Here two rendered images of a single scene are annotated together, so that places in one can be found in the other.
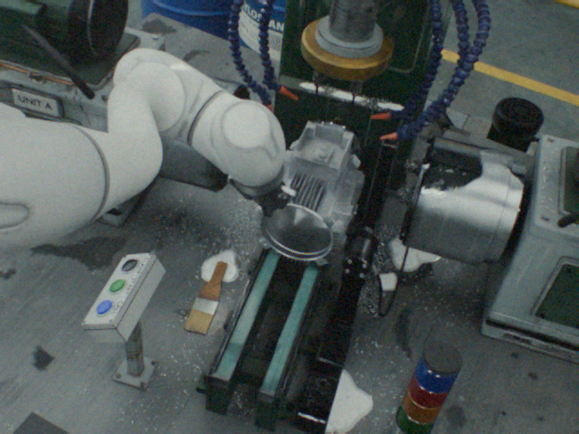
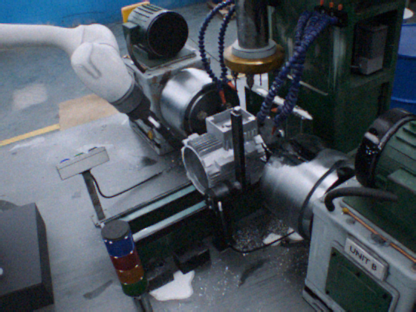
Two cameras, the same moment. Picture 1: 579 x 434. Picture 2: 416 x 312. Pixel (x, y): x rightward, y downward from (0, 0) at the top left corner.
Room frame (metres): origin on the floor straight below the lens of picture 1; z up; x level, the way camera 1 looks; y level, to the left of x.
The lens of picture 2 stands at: (0.41, -0.84, 1.79)
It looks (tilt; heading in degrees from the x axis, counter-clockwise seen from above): 35 degrees down; 51
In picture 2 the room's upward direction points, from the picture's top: 7 degrees counter-clockwise
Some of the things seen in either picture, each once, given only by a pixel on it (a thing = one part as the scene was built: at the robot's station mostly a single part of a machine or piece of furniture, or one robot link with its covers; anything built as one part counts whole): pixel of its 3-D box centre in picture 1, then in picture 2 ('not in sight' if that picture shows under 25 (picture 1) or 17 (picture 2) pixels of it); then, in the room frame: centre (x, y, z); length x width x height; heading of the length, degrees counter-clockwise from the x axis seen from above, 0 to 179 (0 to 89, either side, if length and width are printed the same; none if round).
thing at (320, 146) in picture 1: (320, 157); (232, 128); (1.15, -0.06, 1.11); 0.12 x 0.11 x 0.07; 167
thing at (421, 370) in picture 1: (437, 368); (118, 239); (0.62, -0.26, 1.19); 0.06 x 0.06 x 0.04
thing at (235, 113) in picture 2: (377, 192); (238, 153); (1.06, -0.18, 1.12); 0.04 x 0.03 x 0.26; 169
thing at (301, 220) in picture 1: (309, 202); (223, 158); (1.12, -0.05, 1.01); 0.20 x 0.19 x 0.19; 167
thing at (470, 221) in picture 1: (472, 204); (321, 192); (1.15, -0.39, 1.04); 0.41 x 0.25 x 0.25; 79
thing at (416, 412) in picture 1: (423, 399); (128, 267); (0.62, -0.26, 1.10); 0.06 x 0.06 x 0.04
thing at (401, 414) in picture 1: (417, 413); (133, 279); (0.62, -0.26, 1.05); 0.06 x 0.06 x 0.04
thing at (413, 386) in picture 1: (430, 383); (123, 253); (0.62, -0.26, 1.14); 0.06 x 0.06 x 0.04
